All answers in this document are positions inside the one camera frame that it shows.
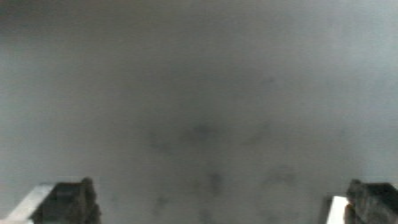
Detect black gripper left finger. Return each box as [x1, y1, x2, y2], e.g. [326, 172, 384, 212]
[0, 177, 103, 224]

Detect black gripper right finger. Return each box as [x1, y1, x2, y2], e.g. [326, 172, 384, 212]
[326, 179, 398, 224]

